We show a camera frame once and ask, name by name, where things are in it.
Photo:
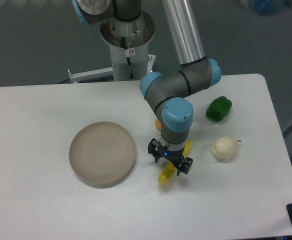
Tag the orange bread roll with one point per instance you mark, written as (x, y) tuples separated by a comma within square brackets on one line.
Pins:
[(157, 124)]

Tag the white metal bracket left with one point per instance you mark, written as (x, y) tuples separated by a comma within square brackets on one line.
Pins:
[(91, 76)]

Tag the white garlic bulb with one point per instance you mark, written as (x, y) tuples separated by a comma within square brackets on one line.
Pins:
[(225, 148)]

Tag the blue plastic bag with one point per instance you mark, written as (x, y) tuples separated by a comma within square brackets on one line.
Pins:
[(268, 7)]

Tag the green bell pepper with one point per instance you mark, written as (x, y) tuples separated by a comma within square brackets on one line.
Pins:
[(218, 109)]

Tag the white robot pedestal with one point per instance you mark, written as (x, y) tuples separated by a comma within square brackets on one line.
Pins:
[(128, 44)]

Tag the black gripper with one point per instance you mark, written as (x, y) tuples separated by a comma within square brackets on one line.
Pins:
[(181, 163)]

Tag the beige round plate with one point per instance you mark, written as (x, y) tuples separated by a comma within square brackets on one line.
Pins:
[(102, 154)]

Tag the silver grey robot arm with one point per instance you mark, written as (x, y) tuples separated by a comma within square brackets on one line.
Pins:
[(166, 95)]

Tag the yellow toy banana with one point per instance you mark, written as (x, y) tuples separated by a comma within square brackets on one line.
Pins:
[(169, 170)]

